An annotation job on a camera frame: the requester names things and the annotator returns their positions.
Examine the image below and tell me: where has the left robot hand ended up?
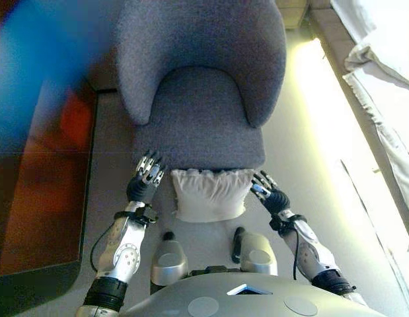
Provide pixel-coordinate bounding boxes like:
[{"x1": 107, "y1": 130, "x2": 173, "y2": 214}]
[{"x1": 126, "y1": 149, "x2": 168, "y2": 203}]

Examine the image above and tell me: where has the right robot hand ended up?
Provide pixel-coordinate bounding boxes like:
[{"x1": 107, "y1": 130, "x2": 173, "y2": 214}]
[{"x1": 250, "y1": 169, "x2": 291, "y2": 216}]

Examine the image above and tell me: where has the white ruffled cushion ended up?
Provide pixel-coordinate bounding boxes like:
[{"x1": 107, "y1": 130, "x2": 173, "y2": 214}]
[{"x1": 170, "y1": 167, "x2": 254, "y2": 223}]

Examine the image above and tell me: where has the silver right robot leg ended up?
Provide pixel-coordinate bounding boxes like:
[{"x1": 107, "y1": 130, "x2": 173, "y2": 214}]
[{"x1": 231, "y1": 227, "x2": 279, "y2": 277}]

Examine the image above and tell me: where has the silver robot leg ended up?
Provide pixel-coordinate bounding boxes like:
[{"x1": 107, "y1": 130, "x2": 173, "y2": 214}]
[
  {"x1": 150, "y1": 230, "x2": 189, "y2": 295},
  {"x1": 231, "y1": 227, "x2": 279, "y2": 277}
]

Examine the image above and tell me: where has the silver left robot leg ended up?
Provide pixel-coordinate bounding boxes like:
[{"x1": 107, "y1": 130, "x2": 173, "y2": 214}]
[{"x1": 150, "y1": 230, "x2": 189, "y2": 295}]

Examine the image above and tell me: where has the grey fabric armchair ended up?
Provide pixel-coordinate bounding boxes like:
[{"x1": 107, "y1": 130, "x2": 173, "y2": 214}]
[{"x1": 116, "y1": 0, "x2": 288, "y2": 173}]

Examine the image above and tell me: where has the grey robot torso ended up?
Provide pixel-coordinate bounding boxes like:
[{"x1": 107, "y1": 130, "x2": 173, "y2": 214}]
[{"x1": 118, "y1": 273, "x2": 390, "y2": 317}]

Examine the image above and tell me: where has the bed with white sheet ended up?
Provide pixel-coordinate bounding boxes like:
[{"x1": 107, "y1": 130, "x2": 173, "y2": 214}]
[{"x1": 309, "y1": 0, "x2": 409, "y2": 240}]

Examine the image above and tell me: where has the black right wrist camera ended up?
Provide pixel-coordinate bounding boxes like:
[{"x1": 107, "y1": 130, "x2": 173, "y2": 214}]
[{"x1": 269, "y1": 213, "x2": 288, "y2": 232}]

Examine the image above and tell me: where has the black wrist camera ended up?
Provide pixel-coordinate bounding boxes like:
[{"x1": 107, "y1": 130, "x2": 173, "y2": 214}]
[
  {"x1": 137, "y1": 205, "x2": 159, "y2": 225},
  {"x1": 269, "y1": 213, "x2": 288, "y2": 232}
]

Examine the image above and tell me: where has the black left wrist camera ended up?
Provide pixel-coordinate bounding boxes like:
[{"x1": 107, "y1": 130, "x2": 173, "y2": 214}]
[{"x1": 137, "y1": 205, "x2": 159, "y2": 225}]

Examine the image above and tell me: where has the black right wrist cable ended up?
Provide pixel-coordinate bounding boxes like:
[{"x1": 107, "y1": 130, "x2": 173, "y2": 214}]
[{"x1": 291, "y1": 227, "x2": 303, "y2": 281}]

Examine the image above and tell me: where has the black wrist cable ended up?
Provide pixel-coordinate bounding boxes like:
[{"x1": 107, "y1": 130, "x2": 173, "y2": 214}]
[
  {"x1": 291, "y1": 227, "x2": 303, "y2": 281},
  {"x1": 91, "y1": 226, "x2": 118, "y2": 269}
]

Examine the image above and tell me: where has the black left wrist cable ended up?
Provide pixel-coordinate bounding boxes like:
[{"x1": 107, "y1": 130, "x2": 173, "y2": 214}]
[{"x1": 91, "y1": 226, "x2": 118, "y2": 269}]

